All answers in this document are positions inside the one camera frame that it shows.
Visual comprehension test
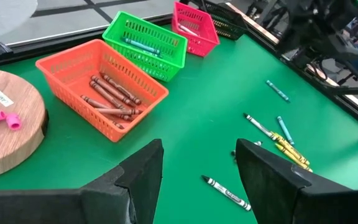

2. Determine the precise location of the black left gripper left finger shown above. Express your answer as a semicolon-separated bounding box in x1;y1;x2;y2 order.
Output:
0;138;165;224

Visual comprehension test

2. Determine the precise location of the white sticker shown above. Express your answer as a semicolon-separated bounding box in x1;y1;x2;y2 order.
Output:
0;89;14;108

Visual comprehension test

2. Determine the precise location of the round wooden lamp base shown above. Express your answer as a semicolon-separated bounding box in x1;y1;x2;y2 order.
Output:
0;67;49;182

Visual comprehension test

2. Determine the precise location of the green plastic basket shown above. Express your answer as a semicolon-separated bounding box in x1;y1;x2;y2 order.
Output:
102;11;188;83

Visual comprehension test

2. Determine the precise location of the yellow crayon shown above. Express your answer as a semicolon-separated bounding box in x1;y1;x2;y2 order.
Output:
274;142;313;173
270;131;311;166

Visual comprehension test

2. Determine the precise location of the green table mat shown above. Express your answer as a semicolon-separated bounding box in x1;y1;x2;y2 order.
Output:
0;24;358;224

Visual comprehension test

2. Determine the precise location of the black plastic basket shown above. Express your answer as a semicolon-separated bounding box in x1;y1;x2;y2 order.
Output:
197;0;250;41

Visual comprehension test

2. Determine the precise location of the blue crayon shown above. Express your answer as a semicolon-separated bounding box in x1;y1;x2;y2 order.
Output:
265;79;291;103
135;48;163;58
276;115;295;146
122;37;162;55

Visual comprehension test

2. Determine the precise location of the red plastic basket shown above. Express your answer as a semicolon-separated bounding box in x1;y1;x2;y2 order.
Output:
171;1;221;58

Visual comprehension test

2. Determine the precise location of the orange plastic basket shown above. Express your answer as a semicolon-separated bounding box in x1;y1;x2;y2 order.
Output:
35;39;170;143

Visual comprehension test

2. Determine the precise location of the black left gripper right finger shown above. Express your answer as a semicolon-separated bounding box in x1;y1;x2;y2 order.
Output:
235;138;358;224

